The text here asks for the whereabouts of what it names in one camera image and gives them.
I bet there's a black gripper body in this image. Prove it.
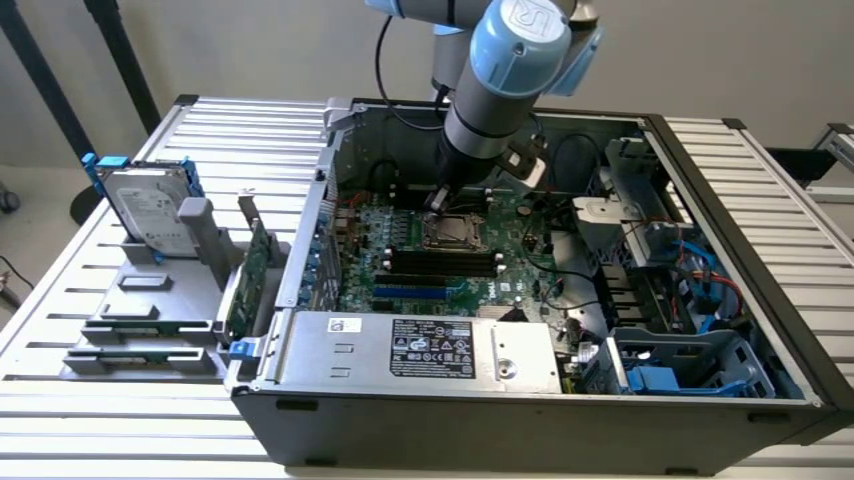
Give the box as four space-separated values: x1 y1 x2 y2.
436 141 499 201

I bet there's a metal CPU socket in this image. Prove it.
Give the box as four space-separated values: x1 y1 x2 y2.
411 210 487 251

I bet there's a green Dell motherboard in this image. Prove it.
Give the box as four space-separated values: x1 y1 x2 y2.
325 187 581 326

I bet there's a black RAM slot bank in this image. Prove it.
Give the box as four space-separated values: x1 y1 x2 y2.
385 246 503 279

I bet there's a black expansion slot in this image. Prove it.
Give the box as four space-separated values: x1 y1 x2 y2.
373 272 447 288

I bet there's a blue expansion slot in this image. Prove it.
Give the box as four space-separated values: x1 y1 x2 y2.
372 284 447 301

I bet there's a grey metal disk bay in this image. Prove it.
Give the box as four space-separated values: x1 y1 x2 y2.
571 135 708 281

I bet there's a silver power supply unit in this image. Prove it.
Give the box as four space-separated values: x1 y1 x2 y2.
256 310 560 395

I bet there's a green graphics card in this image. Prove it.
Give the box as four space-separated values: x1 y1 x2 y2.
219 187 276 350

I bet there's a black open PC case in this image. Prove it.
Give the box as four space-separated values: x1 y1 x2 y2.
221 97 854 471

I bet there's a grey parts rack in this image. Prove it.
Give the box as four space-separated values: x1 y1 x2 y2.
60 196 293 384

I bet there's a blue plastic disk caddy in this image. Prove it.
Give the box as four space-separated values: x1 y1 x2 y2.
625 365 748 399

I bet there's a black stand pole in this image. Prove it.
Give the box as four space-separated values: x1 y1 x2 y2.
69 0 165 226
0 0 98 164

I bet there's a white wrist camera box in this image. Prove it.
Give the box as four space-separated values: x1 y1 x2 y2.
500 147 549 191

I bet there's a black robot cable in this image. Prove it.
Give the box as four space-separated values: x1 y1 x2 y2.
373 14 447 132

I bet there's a blue SATA wire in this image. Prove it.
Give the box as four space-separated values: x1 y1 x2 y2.
671 238 728 321

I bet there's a hard disk with blue bracket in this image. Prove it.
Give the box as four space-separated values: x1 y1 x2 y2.
80 154 198 263

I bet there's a red wire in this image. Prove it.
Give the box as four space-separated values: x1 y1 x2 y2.
692 272 746 316

